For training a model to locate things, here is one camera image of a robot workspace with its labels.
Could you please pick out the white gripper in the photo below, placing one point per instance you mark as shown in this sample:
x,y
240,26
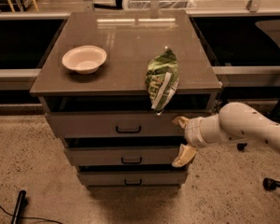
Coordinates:
x,y
193,133

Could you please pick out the grey top drawer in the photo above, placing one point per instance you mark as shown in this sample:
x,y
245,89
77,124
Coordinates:
x,y
116,124

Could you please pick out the grey drawer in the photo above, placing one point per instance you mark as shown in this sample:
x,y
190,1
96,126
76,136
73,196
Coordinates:
x,y
132,176
123,150
116,124

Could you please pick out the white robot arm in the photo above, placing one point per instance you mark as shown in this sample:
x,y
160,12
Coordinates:
x,y
234,122

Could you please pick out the grey bottom drawer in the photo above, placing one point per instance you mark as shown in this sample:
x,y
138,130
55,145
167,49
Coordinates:
x,y
132,176

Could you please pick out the grey drawer cabinet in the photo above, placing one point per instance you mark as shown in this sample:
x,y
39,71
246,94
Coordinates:
x,y
131,39

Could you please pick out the grey middle drawer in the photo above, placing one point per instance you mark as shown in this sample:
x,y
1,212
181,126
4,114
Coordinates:
x,y
123,150

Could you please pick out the green chip bag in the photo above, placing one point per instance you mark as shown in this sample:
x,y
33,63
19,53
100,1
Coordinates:
x,y
162,80

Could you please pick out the black caster leg right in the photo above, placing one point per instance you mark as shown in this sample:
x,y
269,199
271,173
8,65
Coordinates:
x,y
270,184

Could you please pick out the white paper bowl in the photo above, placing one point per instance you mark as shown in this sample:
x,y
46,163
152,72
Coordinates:
x,y
84,60

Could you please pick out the black caster leg left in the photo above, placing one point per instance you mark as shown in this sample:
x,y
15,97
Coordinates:
x,y
21,203

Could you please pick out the white wire basket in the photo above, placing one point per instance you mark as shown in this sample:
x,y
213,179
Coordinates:
x,y
163,4

